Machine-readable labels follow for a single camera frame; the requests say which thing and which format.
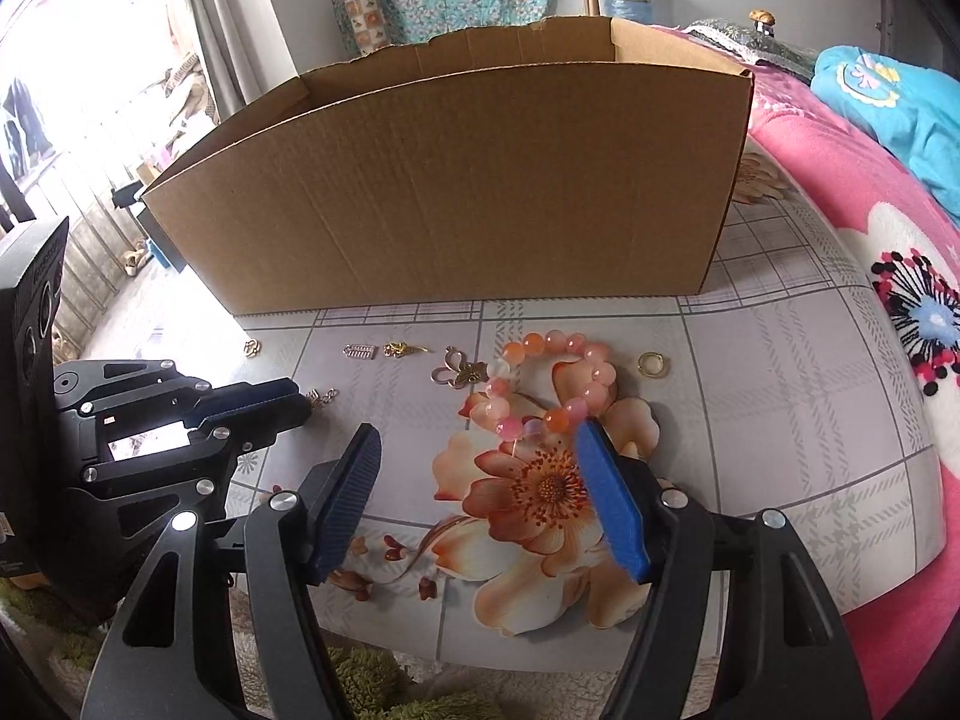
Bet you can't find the orange pink bead bracelet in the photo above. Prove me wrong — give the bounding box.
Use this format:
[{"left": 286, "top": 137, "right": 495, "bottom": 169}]
[{"left": 480, "top": 330, "right": 620, "bottom": 443}]

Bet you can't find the floral plaid tablecloth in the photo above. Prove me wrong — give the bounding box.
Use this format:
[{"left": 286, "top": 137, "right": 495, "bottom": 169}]
[{"left": 82, "top": 152, "right": 947, "bottom": 665}]

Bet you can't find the brown cardboard box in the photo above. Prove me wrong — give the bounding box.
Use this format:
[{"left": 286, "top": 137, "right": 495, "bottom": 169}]
[{"left": 140, "top": 15, "right": 757, "bottom": 316}]

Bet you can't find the gold butterfly charm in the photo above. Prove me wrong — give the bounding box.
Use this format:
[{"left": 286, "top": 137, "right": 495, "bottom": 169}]
[{"left": 431, "top": 346, "right": 488, "bottom": 391}]

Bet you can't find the green shaggy rug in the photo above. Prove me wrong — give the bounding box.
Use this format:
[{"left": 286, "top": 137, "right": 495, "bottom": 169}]
[{"left": 0, "top": 577, "right": 496, "bottom": 720}]

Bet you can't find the metal balcony railing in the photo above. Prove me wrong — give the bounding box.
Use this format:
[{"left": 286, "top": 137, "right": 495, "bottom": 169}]
[{"left": 0, "top": 165, "right": 151, "bottom": 361}]

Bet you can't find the pink floral blanket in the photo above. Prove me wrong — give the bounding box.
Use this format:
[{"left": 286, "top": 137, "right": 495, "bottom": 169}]
[{"left": 652, "top": 22, "right": 960, "bottom": 720}]

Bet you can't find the blue garment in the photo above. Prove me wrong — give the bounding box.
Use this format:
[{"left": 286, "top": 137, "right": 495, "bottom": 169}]
[{"left": 814, "top": 45, "right": 960, "bottom": 226}]

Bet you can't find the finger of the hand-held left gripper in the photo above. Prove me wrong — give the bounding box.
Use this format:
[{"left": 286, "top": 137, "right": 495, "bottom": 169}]
[
  {"left": 52, "top": 358, "right": 299, "bottom": 428},
  {"left": 60, "top": 395, "right": 314, "bottom": 575}
]

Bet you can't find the grey lace pillow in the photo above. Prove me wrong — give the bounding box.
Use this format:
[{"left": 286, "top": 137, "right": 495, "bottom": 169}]
[{"left": 684, "top": 17, "right": 822, "bottom": 83}]

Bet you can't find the dark hanging garment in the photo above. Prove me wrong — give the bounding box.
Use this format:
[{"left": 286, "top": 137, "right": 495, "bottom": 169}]
[{"left": 0, "top": 77, "right": 55, "bottom": 166}]

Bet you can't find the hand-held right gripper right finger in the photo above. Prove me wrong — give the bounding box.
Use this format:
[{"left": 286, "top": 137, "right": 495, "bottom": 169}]
[{"left": 574, "top": 418, "right": 871, "bottom": 720}]

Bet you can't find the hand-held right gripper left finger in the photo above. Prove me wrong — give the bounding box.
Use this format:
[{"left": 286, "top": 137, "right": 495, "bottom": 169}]
[{"left": 82, "top": 422, "right": 382, "bottom": 720}]

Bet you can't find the grey curtain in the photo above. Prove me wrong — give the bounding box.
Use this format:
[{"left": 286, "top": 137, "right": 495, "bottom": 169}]
[{"left": 176, "top": 0, "right": 301, "bottom": 128}]

